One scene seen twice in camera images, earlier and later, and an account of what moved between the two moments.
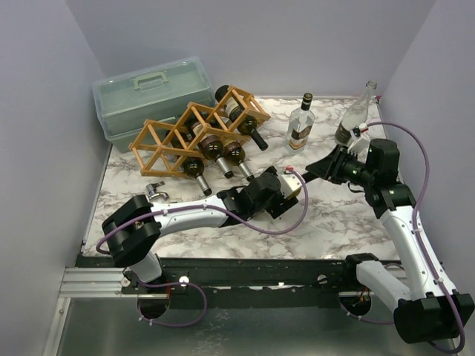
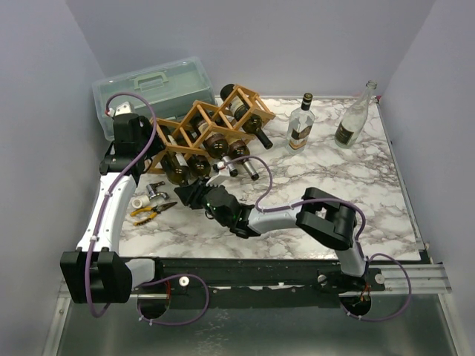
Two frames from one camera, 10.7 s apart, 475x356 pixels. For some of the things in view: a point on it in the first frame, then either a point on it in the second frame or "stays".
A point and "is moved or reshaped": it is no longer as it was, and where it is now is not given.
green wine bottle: [194, 167] is moved or reshaped
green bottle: [295, 194] → [174, 165]
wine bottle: [193, 127] → [199, 122]
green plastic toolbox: [125, 101] stays
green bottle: [232, 109] is moved or reshaped
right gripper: [338, 167] → [197, 193]
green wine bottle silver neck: [234, 154] is moved or reshaped
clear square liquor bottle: [300, 127] stays
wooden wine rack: [165, 148] stays
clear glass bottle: [355, 116] stays
